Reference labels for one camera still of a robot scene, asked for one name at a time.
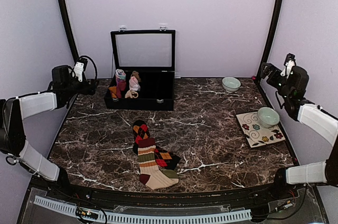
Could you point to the small circuit board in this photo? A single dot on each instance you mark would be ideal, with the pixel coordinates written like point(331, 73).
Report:
point(86, 214)
point(286, 205)

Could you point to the small circuit board right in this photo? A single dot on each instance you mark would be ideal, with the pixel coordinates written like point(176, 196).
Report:
point(286, 205)

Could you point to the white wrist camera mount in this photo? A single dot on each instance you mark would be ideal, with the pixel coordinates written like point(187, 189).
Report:
point(288, 67)
point(78, 70)

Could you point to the black right frame post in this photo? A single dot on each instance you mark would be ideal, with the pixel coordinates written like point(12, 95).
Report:
point(270, 37)

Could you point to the beige rolled sock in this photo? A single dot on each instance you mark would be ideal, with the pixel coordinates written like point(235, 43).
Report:
point(131, 94)

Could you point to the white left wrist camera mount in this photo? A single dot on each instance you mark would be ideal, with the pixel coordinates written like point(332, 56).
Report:
point(78, 70)

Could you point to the pink white rolled sock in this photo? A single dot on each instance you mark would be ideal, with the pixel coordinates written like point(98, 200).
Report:
point(134, 84)

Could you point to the striped beige maroon sock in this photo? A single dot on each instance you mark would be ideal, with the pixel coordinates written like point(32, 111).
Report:
point(150, 174)

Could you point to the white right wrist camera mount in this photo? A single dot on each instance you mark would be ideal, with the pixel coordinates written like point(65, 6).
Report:
point(288, 67)

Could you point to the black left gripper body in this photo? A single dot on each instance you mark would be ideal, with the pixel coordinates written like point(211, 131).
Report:
point(85, 90)

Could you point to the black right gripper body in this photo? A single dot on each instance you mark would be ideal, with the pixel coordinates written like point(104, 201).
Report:
point(271, 81)

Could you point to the square floral plate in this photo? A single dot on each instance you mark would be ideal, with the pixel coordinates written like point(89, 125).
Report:
point(257, 135)

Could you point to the multicolour rolled sock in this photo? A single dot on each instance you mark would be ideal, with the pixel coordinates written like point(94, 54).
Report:
point(120, 74)

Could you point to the black box with glass lid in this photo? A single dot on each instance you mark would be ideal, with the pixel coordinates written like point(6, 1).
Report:
point(152, 54)

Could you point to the small circuit board left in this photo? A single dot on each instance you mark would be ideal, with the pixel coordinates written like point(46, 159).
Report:
point(86, 214)

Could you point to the pale green bowl on plate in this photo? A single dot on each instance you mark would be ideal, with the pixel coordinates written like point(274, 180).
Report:
point(268, 117)

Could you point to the pale green bowl at back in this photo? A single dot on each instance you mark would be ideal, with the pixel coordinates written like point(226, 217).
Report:
point(231, 84)

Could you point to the black argyle orange red sock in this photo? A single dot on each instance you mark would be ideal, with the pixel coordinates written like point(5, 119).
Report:
point(142, 137)

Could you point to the white slotted cable duct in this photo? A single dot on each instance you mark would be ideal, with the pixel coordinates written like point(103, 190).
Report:
point(68, 209)

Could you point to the black frame post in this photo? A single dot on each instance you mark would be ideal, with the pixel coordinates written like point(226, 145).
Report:
point(270, 37)
point(68, 29)

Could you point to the magenta rolled sock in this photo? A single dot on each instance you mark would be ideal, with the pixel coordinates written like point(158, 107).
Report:
point(120, 87)

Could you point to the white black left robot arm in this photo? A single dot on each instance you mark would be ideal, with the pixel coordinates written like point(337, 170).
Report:
point(30, 122)

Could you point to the orange rolled sock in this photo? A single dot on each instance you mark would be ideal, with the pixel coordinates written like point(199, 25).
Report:
point(113, 92)

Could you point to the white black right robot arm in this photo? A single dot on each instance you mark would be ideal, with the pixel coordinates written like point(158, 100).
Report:
point(290, 84)

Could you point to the brown rolled sock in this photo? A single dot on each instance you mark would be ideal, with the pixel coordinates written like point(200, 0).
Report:
point(136, 75)

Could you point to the black left frame post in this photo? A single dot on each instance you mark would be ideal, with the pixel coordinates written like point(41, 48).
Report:
point(68, 29)

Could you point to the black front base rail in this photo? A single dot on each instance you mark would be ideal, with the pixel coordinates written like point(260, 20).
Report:
point(131, 192)

